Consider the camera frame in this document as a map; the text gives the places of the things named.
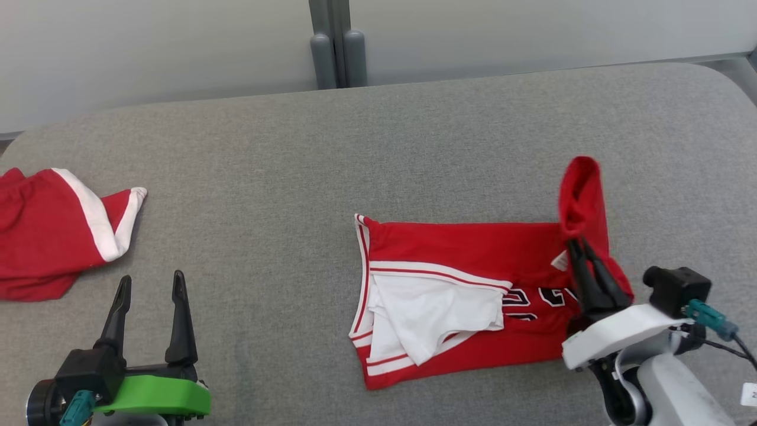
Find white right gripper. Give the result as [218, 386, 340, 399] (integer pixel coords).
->
[562, 237, 687, 370]

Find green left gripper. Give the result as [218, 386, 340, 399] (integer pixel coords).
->
[93, 270, 212, 418]

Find red Bulls 23 jersey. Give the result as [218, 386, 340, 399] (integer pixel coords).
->
[349, 156, 635, 391]

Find red shorts with white stripe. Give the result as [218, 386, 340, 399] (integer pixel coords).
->
[0, 167, 147, 302]

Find left camera cable teal plug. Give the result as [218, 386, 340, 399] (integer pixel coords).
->
[59, 390, 96, 426]

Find camera cable teal plug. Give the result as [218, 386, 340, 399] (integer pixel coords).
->
[686, 299, 757, 370]
[59, 390, 96, 426]

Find right camera cable teal plug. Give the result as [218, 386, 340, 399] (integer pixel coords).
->
[686, 299, 757, 370]

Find grey partition post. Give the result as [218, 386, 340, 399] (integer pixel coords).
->
[309, 0, 367, 89]

